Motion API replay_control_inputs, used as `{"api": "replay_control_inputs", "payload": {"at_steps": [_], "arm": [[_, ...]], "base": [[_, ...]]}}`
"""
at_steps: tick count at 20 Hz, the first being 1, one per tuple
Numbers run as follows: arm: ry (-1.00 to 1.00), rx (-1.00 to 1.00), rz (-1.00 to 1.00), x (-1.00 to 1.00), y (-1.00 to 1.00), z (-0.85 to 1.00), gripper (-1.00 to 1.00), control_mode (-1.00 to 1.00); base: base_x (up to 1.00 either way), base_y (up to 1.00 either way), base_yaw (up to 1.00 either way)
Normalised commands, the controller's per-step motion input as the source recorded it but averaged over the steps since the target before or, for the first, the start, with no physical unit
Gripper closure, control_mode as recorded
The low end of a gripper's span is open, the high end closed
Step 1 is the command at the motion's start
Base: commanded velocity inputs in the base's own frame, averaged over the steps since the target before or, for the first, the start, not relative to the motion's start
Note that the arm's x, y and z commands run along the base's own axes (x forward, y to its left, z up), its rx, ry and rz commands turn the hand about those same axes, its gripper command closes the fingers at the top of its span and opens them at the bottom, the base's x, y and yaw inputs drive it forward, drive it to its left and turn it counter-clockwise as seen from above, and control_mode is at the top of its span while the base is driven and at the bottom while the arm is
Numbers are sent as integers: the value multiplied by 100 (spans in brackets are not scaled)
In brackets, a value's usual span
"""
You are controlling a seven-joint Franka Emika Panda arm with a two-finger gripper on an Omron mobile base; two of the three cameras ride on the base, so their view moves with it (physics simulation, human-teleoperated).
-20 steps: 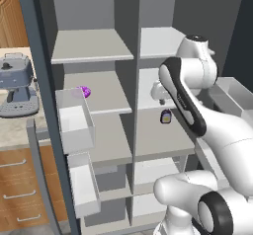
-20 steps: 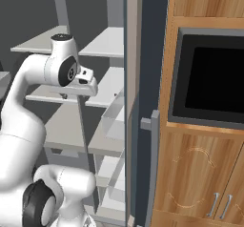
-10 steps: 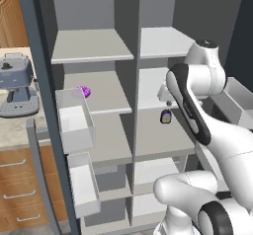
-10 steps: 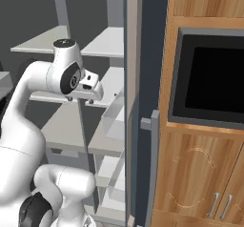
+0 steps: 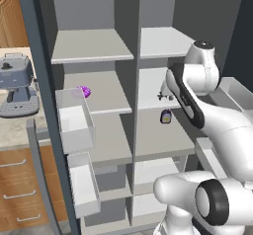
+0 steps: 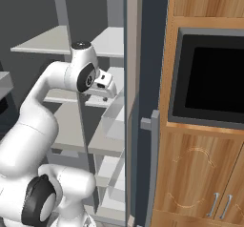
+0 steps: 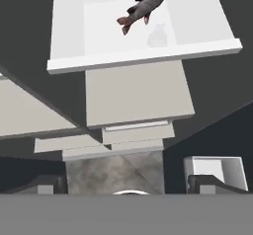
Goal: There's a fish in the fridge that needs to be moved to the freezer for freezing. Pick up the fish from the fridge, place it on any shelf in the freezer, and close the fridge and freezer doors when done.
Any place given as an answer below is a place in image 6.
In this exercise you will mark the wooden cabinet unit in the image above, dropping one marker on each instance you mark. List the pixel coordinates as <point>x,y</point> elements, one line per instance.
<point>203,160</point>

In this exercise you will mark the black built-in oven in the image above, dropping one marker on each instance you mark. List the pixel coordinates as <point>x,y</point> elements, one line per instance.
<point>213,78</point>

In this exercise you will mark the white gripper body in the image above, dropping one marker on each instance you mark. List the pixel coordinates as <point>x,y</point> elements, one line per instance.
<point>111,90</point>

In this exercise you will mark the dark grey fridge door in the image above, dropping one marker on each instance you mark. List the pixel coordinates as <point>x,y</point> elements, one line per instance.
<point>149,46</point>

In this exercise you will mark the clear fridge drawer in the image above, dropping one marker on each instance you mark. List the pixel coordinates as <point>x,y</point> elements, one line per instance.
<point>114,122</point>

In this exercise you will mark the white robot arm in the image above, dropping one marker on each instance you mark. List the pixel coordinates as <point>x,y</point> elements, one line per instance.
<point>35,126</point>

